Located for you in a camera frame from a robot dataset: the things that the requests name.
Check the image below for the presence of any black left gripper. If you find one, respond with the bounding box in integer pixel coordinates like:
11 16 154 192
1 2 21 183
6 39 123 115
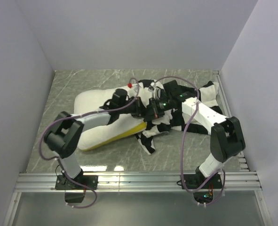
119 97 148 118

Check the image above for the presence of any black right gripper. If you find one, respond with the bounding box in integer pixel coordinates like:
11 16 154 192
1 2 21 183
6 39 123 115
144 97 173 122

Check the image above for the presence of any black white checkered pillowcase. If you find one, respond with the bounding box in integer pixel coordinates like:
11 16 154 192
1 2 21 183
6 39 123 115
135 80 222 154

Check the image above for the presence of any white pillow with yellow edge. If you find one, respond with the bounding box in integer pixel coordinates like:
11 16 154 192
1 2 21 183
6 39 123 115
74 89 146 151

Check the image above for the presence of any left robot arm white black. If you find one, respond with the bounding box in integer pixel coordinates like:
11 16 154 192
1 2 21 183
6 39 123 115
43 89 144 189

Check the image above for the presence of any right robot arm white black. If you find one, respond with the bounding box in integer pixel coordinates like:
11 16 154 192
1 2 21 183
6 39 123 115
137 80 246 188

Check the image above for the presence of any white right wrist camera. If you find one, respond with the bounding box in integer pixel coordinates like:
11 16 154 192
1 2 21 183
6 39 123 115
148 85 162 99

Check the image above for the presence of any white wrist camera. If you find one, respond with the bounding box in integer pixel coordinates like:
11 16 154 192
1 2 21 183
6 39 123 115
148 85 162 99
127 82 141 97

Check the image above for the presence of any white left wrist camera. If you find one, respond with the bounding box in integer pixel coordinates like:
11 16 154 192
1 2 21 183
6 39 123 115
127 82 141 97

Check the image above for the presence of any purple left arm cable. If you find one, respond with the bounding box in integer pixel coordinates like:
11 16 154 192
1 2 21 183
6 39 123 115
39 77 140 209

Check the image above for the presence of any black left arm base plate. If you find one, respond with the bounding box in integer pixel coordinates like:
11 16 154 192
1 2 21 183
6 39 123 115
55 174 99 203

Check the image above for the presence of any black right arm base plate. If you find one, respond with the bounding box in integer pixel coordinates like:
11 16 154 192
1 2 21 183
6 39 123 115
184 173 225 207

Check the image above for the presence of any aluminium front rail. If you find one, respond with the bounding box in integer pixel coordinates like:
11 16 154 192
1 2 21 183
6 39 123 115
14 171 262 193

